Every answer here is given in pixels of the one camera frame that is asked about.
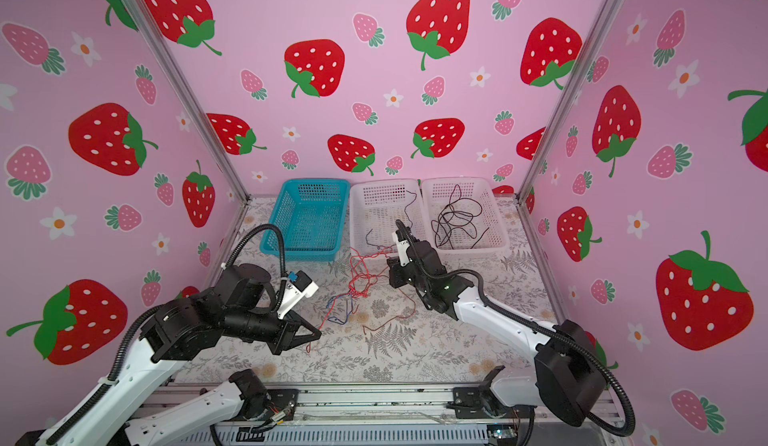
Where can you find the aluminium corner post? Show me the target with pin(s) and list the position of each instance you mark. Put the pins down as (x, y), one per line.
(593, 42)
(156, 42)

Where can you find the teal plastic basket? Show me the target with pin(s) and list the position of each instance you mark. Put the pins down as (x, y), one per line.
(310, 214)

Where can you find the white right plastic basket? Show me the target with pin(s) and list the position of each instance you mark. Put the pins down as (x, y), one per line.
(464, 219)

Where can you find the aluminium right corner post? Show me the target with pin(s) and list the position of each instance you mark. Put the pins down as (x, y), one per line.
(593, 42)

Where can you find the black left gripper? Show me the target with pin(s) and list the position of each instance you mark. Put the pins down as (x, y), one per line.
(292, 334)

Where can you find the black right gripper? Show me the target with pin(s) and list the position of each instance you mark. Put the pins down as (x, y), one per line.
(396, 277)

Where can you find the white middle plastic basket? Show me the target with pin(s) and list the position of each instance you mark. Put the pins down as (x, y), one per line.
(374, 207)

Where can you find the white plastic basket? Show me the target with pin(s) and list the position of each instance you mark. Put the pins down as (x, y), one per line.
(374, 207)
(464, 219)

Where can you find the aluminium left corner post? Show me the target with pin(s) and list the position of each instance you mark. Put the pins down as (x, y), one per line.
(156, 42)

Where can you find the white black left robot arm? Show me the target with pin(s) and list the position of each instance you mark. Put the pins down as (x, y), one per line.
(243, 305)

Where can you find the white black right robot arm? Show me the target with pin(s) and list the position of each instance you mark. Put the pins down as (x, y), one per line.
(569, 377)

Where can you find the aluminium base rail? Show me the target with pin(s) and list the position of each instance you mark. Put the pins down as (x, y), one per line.
(397, 414)

